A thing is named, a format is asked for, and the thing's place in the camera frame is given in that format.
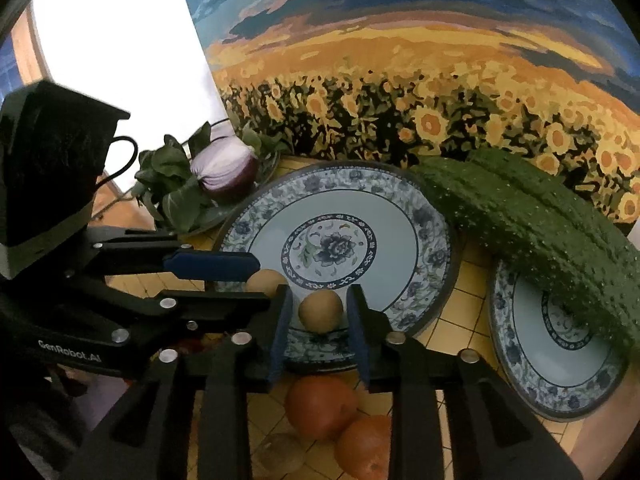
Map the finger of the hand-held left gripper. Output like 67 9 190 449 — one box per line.
85 227 262 283
95 287 273 350

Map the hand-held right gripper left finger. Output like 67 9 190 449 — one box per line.
57 284 296 480

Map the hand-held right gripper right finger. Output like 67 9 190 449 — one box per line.
346 284 583 480

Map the green kiwi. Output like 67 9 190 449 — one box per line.
298 289 345 334

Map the brown longan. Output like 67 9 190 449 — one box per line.
257 432 307 474
245 269 289 299

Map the large blue floral plate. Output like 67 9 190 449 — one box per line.
212 161 460 375

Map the orange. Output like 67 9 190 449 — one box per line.
334 415 394 480
285 376 360 442

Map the dark-rimmed floral plate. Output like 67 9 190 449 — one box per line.
145 150 281 234

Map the half red onion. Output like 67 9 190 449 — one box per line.
190 137 260 202

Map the green bok choy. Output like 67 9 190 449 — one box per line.
134 122 292 233

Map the yellow grid board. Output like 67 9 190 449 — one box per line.
100 155 576 480

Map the green bumpy cucumber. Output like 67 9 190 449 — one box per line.
467 148 640 266
415 156 640 363

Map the sunflower field painting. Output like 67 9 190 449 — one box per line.
175 0 640 226

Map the black cable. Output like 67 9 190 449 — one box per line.
92 135 140 193

